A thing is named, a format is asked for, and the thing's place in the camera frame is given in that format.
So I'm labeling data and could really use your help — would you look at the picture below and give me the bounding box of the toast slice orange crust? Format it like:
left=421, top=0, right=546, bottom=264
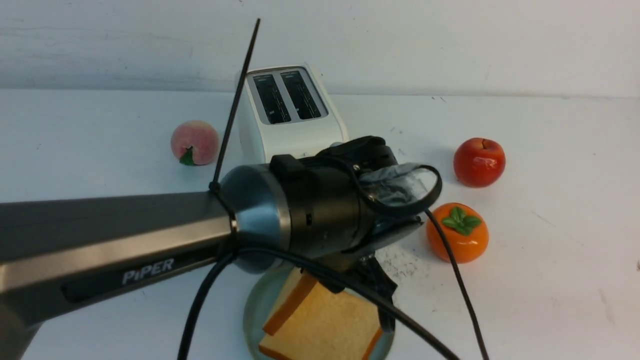
left=257, top=285, right=383, bottom=360

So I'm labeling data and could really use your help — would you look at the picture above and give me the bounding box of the white toaster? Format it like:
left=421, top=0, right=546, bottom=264
left=234, top=63, right=351, bottom=164

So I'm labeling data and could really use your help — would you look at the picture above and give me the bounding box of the black cable tie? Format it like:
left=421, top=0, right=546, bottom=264
left=209, top=17, right=261, bottom=193

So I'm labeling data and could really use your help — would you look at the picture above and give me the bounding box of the orange toy persimmon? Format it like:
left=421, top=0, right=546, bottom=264
left=426, top=202, right=490, bottom=264

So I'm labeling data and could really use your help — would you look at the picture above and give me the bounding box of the red toy apple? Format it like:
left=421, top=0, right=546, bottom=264
left=453, top=137, right=506, bottom=188

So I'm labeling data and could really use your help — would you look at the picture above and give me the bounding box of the pale green plate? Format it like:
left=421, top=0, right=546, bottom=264
left=243, top=267, right=395, bottom=360

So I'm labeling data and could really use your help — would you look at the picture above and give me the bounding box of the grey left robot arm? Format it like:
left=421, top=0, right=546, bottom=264
left=0, top=136, right=451, bottom=360

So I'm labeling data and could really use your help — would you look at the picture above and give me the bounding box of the pink toy peach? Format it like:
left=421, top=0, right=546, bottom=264
left=170, top=120, right=221, bottom=166

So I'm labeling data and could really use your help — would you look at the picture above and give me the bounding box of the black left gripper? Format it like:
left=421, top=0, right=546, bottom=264
left=270, top=136, right=443, bottom=260

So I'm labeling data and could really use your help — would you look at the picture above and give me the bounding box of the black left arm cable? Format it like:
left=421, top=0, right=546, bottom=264
left=177, top=155, right=491, bottom=360

